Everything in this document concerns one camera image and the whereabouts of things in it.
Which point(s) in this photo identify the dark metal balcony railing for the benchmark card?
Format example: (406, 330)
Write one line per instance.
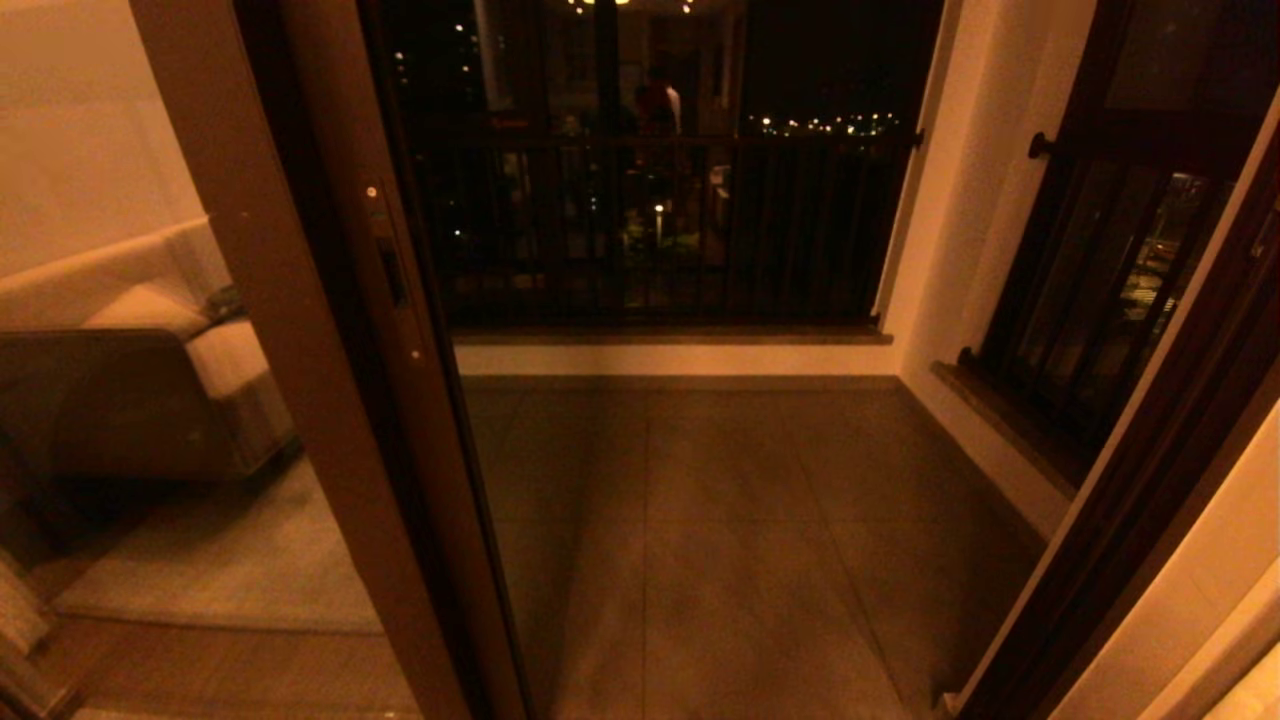
(700, 260)

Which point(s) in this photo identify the stone side window sill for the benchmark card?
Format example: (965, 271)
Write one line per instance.
(1010, 430)

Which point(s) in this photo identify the small dark object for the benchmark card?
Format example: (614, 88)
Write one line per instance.
(225, 300)

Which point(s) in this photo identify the grey sofa with light cushions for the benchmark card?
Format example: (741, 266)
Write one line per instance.
(130, 400)

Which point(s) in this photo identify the dark brown door jamb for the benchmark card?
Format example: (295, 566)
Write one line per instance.
(1150, 480)

